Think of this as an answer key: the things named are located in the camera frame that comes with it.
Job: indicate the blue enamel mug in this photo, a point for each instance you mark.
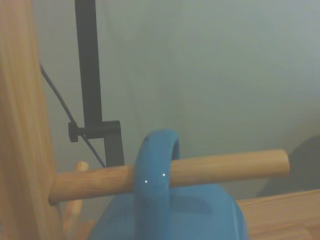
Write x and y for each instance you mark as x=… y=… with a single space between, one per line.
x=160 y=215

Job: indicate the wooden mug tree stand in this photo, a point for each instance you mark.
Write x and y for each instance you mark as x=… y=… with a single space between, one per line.
x=25 y=150

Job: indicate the black camera stand pole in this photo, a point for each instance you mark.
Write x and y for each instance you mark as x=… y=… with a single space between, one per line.
x=91 y=100

